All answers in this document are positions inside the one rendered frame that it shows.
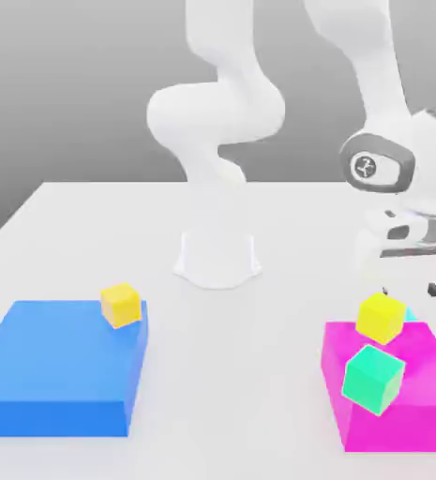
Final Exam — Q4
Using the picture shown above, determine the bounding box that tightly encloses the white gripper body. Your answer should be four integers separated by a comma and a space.
354, 229, 436, 281

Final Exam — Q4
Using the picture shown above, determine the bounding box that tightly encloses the small yellow cube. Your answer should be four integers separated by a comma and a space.
354, 292, 407, 347
99, 281, 143, 331

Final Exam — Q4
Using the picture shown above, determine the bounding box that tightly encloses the small green cube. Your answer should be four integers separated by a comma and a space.
340, 344, 407, 418

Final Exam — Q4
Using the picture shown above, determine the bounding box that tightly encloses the large magenta box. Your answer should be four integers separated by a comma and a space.
320, 320, 436, 454

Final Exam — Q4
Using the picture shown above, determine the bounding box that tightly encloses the large blue box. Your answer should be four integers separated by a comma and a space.
0, 299, 150, 439

